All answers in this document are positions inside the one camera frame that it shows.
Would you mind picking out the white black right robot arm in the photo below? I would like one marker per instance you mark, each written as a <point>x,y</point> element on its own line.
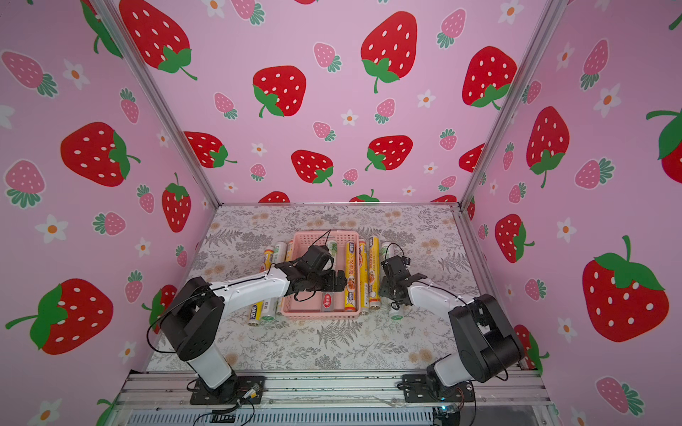
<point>486,343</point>

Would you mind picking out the pink perforated plastic basket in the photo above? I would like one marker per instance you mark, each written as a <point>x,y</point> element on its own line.
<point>307,305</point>

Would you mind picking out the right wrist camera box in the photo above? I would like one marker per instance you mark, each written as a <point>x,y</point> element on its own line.
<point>396,265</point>

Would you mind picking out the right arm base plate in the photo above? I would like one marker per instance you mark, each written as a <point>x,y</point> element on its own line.
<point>423,388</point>

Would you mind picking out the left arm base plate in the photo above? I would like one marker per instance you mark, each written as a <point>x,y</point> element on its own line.
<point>244,388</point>

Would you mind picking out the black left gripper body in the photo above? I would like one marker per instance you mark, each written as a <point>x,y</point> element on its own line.
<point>326,281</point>

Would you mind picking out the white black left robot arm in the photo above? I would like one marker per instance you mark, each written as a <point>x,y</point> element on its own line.
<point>191,322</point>

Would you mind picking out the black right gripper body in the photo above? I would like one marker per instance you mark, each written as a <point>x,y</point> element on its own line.
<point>392,285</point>

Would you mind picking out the white green plastic wrap roll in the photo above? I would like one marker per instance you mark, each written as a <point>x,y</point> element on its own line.
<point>388,250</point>
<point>272,309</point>

